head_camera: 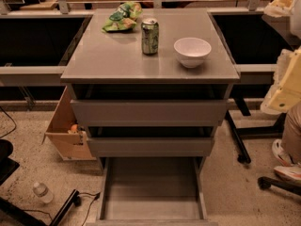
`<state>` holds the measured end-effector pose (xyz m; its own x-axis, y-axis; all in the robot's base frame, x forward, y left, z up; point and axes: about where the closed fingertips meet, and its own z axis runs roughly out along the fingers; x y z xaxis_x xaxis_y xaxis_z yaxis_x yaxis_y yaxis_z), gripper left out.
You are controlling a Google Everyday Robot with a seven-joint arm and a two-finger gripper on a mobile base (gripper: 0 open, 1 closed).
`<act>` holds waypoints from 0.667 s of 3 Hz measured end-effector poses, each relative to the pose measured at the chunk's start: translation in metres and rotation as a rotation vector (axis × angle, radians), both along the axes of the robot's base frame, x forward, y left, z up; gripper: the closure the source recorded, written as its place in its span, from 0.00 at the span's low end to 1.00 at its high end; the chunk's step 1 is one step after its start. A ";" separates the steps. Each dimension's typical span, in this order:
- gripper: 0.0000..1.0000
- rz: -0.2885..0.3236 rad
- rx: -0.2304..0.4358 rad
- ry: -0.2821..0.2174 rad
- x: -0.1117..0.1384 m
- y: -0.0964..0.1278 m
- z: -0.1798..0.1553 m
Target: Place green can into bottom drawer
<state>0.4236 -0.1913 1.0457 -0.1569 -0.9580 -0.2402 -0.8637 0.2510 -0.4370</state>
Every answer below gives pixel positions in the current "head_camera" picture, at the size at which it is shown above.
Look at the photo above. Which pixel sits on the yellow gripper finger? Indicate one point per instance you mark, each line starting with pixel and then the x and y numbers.
pixel 286 90

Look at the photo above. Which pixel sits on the green soda can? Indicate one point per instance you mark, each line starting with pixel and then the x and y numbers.
pixel 150 36

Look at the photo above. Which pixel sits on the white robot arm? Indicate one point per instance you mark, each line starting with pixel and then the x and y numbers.
pixel 290 8

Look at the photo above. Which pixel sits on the grey top drawer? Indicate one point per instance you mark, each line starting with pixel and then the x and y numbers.
pixel 149 113

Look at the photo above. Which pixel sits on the grey drawer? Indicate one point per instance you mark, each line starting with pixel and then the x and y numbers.
pixel 149 113
pixel 151 191
pixel 150 146

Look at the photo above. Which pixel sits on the grey drawer cabinet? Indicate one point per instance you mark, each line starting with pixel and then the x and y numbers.
pixel 112 67

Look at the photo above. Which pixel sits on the grey bottom drawer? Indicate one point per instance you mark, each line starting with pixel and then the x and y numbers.
pixel 151 191

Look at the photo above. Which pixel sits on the grey middle drawer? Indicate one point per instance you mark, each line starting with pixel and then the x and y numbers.
pixel 150 146

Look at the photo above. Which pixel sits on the black table leg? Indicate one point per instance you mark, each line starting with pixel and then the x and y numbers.
pixel 239 134

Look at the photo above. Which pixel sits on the tan trouser leg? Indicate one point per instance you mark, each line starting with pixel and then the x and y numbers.
pixel 291 139

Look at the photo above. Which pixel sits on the white sneaker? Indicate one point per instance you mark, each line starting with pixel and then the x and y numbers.
pixel 279 153

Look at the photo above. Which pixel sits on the black chair wheel right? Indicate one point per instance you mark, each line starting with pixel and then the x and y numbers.
pixel 266 182

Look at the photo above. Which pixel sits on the white bowl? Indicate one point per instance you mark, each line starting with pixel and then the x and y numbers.
pixel 192 52

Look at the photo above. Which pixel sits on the green chip bag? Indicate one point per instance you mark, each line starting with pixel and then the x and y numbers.
pixel 123 18

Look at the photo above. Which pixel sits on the orange fruit in box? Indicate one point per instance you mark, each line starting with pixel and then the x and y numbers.
pixel 74 128

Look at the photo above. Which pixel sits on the cardboard box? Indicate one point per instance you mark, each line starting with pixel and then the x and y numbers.
pixel 70 146

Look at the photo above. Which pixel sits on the clear plastic water bottle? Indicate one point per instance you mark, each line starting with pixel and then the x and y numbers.
pixel 43 192

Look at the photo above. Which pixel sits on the black chair base left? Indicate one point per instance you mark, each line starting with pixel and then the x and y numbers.
pixel 29 210

